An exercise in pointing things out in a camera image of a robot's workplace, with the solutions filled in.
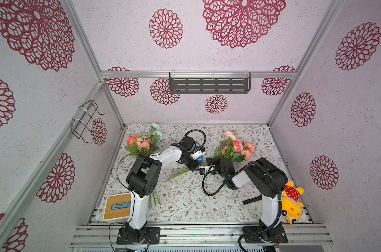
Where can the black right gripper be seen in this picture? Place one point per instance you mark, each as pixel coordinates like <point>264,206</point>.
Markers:
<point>216,162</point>

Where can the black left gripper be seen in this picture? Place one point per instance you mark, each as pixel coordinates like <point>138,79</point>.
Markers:
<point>194,166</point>

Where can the pink rose bouquet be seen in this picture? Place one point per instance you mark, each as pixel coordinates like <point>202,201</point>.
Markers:
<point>226,146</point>

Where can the mixed pastel flower bouquet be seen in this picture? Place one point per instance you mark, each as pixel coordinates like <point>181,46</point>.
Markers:
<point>142,144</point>

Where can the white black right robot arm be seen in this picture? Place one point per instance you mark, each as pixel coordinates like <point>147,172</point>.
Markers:
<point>269,180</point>

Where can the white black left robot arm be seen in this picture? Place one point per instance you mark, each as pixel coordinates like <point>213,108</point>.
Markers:
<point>143,177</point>

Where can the black round knob tool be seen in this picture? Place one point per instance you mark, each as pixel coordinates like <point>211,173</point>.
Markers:
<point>252,200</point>

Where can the yellow plush bear toy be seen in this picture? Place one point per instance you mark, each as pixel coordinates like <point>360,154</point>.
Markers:
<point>292,208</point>

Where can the wooden lid tissue box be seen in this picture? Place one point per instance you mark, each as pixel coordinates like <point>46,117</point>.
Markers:
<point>117,208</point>

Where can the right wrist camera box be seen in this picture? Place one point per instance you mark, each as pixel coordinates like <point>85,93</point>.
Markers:
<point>206,169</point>

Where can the grey wall shelf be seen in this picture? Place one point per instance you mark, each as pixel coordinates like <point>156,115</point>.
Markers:
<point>208,86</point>

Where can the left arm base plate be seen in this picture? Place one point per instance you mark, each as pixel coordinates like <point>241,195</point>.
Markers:
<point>144,236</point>

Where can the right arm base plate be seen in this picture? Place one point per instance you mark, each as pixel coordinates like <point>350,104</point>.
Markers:
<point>276,235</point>

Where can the black wire wall rack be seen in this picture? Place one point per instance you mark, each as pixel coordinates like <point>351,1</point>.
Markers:
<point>90,127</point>

